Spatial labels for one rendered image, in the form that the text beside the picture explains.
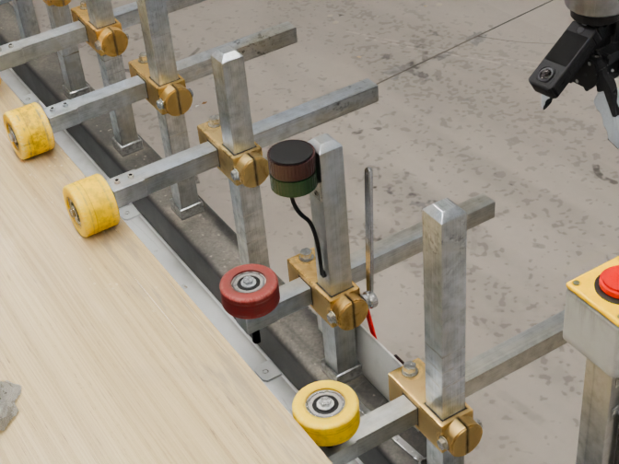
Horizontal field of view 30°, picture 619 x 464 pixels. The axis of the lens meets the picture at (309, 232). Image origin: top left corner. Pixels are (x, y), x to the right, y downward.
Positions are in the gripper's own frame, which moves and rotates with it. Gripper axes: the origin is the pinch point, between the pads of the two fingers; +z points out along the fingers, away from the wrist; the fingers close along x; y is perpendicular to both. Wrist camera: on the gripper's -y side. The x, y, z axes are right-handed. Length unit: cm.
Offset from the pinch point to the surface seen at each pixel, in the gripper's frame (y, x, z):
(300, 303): -48.3, 6.1, 9.6
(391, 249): -32.6, 4.7, 7.8
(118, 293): -69, 19, 4
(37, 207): -69, 45, 4
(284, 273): 7, 99, 94
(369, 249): -39.0, 1.6, 2.3
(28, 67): -37, 122, 24
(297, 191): -50, 1, -14
